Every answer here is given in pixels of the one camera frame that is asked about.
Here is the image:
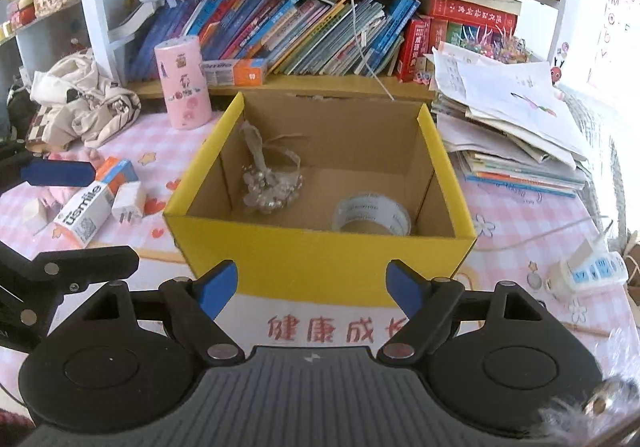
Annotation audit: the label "white orange usmile box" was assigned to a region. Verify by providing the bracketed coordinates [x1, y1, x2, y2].
[53, 181, 114, 248]

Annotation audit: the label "white charger plug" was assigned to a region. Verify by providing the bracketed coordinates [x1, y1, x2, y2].
[112, 181, 146, 224]

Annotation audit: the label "clear packing tape roll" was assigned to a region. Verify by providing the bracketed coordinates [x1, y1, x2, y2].
[332, 193, 412, 237]

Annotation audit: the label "pearl bead hair accessory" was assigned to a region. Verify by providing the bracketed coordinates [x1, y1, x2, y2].
[241, 121, 303, 214]

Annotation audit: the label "pink plush paw toy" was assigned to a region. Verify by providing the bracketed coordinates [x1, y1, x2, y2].
[35, 148, 105, 208]

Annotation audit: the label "wooden chess board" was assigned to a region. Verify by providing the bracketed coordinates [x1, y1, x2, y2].
[25, 106, 53, 155]

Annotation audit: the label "orange blue flat box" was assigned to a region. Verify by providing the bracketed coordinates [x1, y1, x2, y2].
[96, 157, 139, 196]

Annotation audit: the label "beige canvas bag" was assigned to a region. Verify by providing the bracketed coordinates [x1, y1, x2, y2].
[29, 50, 141, 152]

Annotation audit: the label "yellow cardboard box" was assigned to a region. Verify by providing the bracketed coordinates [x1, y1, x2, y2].
[164, 91, 475, 307]

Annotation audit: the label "white power strip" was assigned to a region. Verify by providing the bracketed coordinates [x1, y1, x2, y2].
[544, 229, 629, 301]

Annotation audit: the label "pink cylindrical tissue tube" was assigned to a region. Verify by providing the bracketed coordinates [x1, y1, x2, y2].
[154, 36, 213, 130]

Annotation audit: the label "stack of papers and books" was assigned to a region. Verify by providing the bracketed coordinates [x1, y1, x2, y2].
[432, 43, 590, 197]

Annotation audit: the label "usmile box on shelf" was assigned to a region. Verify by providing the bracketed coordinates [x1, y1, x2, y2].
[202, 58, 268, 86]

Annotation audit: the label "row of colourful books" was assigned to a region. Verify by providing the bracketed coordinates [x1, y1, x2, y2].
[125, 0, 420, 82]

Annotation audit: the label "red thick dictionaries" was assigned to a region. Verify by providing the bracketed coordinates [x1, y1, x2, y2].
[395, 0, 522, 82]

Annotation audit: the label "white charging cable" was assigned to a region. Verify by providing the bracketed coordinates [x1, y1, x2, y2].
[316, 0, 396, 103]

